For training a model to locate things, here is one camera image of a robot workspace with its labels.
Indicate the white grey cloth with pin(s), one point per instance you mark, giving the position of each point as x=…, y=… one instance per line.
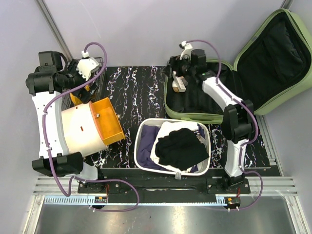
x=168, y=125

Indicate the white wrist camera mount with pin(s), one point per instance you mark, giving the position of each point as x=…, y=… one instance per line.
x=87, y=65
x=186, y=50

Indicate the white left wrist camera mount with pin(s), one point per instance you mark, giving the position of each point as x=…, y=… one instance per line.
x=87, y=65

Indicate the navy blue garment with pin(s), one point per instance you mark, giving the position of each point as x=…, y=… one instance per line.
x=173, y=147

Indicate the beige cosmetic stick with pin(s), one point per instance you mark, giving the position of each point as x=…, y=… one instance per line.
x=185, y=82

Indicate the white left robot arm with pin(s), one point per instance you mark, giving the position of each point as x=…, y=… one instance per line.
x=50, y=86

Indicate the aluminium rail frame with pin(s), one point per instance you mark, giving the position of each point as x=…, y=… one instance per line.
x=272, y=207

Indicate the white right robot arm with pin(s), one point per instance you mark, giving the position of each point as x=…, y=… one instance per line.
x=239, y=126

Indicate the white round cosmetic jar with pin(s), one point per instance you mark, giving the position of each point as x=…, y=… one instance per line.
x=175, y=87

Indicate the white cosmetic tube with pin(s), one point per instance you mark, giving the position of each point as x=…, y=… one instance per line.
x=179, y=82

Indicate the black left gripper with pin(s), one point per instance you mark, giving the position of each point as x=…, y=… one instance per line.
x=84, y=94

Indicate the black garment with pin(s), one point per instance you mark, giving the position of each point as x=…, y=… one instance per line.
x=181, y=149

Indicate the white rectangular plastic basin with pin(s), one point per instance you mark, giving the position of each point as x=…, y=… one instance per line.
x=137, y=146

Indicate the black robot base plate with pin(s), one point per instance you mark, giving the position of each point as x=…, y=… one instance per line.
x=132, y=185

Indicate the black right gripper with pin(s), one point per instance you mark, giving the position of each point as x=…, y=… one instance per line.
x=173, y=64

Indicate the green hard-shell suitcase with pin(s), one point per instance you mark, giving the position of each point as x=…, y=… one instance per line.
x=274, y=66

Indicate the white cylinder appliance orange lid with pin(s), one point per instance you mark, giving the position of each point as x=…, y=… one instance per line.
x=92, y=127

